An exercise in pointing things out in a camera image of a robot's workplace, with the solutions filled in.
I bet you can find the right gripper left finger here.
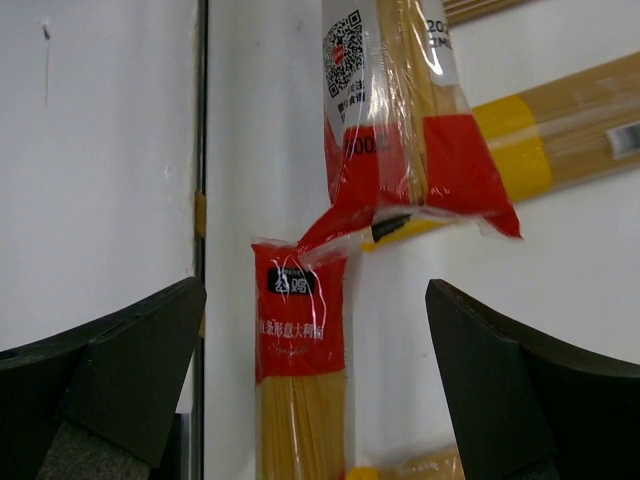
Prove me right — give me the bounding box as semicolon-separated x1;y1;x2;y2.
1;277;206;479

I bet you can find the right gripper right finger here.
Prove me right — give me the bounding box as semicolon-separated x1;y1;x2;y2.
425;279;639;479

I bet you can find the red spaghetti bag with label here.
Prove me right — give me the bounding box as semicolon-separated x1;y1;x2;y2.
298;1;520;260

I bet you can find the yellow spaghetti bag right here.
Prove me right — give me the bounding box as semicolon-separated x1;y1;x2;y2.
346;446;465;480

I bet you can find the yellow spaghetti bag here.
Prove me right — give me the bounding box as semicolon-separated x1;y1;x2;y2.
346;446;465;480
362;52;640;254
443;0;537;27

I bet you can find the red spaghetti bag front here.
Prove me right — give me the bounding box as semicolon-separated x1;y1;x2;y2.
252;241;347;480

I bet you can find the yellow spaghetti bag centre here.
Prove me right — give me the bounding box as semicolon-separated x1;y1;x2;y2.
362;52;640;254

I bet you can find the yellow spaghetti bag left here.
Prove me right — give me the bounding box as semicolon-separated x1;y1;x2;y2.
443;0;537;27

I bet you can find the aluminium table edge rail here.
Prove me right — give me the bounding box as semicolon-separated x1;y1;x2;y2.
188;0;210;479

